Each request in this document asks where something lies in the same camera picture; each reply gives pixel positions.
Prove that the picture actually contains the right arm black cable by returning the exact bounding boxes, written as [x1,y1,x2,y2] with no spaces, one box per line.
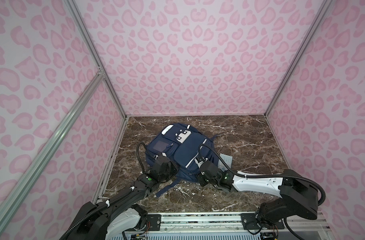
[197,143,327,240]

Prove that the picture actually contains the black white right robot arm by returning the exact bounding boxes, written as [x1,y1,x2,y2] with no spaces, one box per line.
[198,161,326,230]

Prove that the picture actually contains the navy blue student backpack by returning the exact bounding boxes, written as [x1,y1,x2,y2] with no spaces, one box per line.
[145,123,220,198]

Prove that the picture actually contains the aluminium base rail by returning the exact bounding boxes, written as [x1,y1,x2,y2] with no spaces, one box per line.
[71,211,333,240]

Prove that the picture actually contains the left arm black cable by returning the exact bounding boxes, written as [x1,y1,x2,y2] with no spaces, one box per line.
[59,141,150,240]

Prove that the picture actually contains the diagonal aluminium frame bar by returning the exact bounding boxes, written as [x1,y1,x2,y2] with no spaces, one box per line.
[0,72,104,236]

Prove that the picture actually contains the right aluminium corner post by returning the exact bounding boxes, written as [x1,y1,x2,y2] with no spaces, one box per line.
[264,0,336,119]

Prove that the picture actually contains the grey blue calculator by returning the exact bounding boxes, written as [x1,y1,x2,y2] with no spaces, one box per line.
[218,153,233,171]

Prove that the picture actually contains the aluminium corner frame post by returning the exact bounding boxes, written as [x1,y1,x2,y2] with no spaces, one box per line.
[63,0,127,120]

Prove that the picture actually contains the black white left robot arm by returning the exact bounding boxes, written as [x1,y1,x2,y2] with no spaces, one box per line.
[60,156,178,240]

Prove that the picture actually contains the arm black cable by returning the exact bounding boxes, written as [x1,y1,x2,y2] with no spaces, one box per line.
[197,143,327,240]
[59,141,150,240]

